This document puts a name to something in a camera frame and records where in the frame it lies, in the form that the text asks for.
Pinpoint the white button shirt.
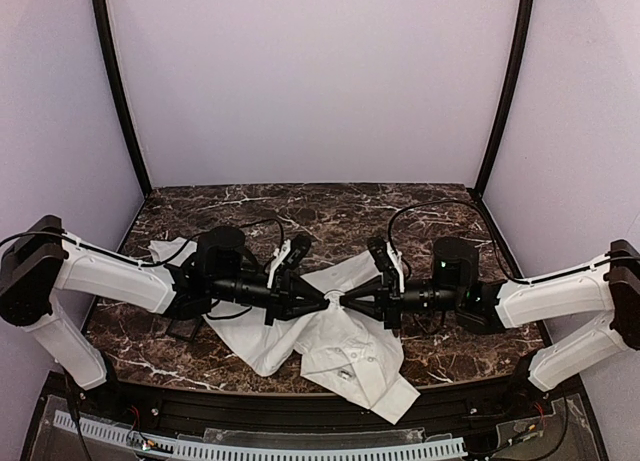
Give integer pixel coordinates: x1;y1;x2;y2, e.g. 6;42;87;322
147;235;421;426

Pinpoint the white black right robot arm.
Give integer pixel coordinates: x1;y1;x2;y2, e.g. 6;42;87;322
340;237;639;399

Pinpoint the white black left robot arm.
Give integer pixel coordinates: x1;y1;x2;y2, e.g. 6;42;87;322
1;215;329;391

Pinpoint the black square box near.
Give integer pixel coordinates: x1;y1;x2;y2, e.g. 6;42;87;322
165;317;203;343

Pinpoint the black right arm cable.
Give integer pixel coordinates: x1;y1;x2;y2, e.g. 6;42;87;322
387;202;626;285

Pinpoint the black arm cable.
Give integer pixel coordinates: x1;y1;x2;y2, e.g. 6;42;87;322
0;232;71;287
387;202;626;285

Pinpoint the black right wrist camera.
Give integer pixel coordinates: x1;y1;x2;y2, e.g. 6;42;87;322
367;236;479;294

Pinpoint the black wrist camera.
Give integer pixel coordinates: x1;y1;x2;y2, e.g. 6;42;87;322
194;225;312;288
367;236;479;294

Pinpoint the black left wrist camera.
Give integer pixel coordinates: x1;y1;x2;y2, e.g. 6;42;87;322
194;225;312;288

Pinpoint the white slotted cable duct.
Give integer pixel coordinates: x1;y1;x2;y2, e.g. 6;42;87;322
50;410;468;461

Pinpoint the black front table rail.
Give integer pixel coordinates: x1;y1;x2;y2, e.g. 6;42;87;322
86;378;550;434

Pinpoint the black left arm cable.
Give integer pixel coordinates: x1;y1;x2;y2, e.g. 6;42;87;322
0;232;71;287

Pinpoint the black left frame post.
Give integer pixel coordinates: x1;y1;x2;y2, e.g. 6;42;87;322
91;0;152;197

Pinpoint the black frame post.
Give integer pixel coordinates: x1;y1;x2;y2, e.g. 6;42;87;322
473;0;534;199
91;0;152;197

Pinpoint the black right frame post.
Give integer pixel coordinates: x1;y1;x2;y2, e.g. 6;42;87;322
473;0;534;199

